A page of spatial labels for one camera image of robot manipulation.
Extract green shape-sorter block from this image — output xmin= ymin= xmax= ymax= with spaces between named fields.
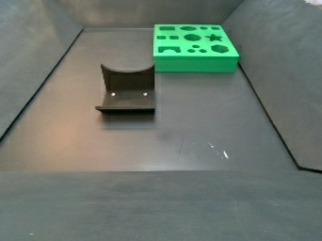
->
xmin=153 ymin=24 xmax=239 ymax=72

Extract black curved holder bracket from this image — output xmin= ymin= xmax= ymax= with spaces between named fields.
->
xmin=96 ymin=65 xmax=156 ymax=113

